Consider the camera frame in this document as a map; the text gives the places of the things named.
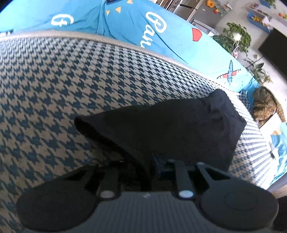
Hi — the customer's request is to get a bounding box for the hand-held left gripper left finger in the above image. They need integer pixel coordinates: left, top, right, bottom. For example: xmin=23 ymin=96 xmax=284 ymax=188
xmin=62 ymin=162 xmax=126 ymax=200

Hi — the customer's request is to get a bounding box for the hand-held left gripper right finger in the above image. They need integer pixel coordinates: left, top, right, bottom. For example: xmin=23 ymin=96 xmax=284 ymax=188
xmin=152 ymin=156 xmax=229 ymax=200

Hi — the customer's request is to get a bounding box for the black shirt with red print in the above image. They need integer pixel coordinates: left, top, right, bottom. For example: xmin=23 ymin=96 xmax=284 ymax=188
xmin=74 ymin=88 xmax=247 ymax=193

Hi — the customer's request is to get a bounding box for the houndstooth sofa seat cushion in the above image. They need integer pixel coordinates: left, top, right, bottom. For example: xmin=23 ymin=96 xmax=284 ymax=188
xmin=0 ymin=30 xmax=273 ymax=233

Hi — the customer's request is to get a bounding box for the blue printed sofa cover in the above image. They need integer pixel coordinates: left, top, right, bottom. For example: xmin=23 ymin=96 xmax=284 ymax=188
xmin=0 ymin=0 xmax=262 ymax=92

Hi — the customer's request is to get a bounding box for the leafy potted plant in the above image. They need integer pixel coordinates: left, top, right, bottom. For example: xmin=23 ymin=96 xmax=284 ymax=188
xmin=213 ymin=22 xmax=253 ymax=57

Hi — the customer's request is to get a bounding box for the silver refrigerator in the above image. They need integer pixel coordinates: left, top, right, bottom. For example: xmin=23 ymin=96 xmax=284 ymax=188
xmin=157 ymin=0 xmax=216 ymax=23

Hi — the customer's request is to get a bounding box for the black television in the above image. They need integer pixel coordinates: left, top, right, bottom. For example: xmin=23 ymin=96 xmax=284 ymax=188
xmin=258 ymin=28 xmax=287 ymax=78

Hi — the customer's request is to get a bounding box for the blue shelf tray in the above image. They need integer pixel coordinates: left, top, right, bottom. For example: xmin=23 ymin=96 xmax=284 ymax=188
xmin=245 ymin=6 xmax=274 ymax=34

